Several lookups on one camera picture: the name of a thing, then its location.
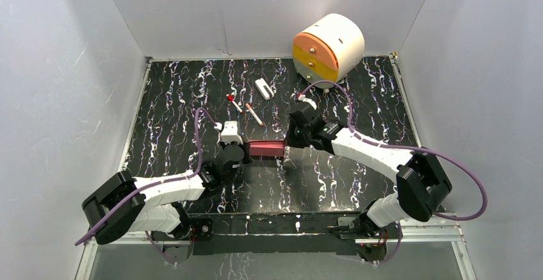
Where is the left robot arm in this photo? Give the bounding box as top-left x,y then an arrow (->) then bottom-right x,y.
77,142 -> 251,245

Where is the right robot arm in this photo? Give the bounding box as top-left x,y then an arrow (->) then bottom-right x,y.
286,102 -> 453,238

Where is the white rectangular clip block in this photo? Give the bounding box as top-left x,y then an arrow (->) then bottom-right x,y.
255,78 -> 275,101

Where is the pink paper box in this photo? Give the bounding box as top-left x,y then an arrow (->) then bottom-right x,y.
248,140 -> 286,158

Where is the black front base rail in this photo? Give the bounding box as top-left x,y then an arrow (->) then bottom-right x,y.
190,212 -> 365,256

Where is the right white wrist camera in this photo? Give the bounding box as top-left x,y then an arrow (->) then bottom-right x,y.
296,93 -> 317,110

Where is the aluminium frame rail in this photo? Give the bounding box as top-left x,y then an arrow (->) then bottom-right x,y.
76,218 -> 476,279

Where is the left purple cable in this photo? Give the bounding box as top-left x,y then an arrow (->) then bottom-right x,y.
74,108 -> 219,266

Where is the orange capped white marker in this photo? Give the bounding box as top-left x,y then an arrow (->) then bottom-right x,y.
245,103 -> 264,127

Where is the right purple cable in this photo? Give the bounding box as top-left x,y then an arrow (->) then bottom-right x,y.
298,79 -> 489,266

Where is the purple cable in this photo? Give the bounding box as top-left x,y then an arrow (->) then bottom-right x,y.
298,79 -> 489,266
74,108 -> 219,266

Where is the red capped white marker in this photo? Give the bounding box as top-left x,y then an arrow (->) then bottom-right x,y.
226,94 -> 244,114

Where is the round white drawer cabinet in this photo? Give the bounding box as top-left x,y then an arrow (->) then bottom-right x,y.
292,13 -> 365,89

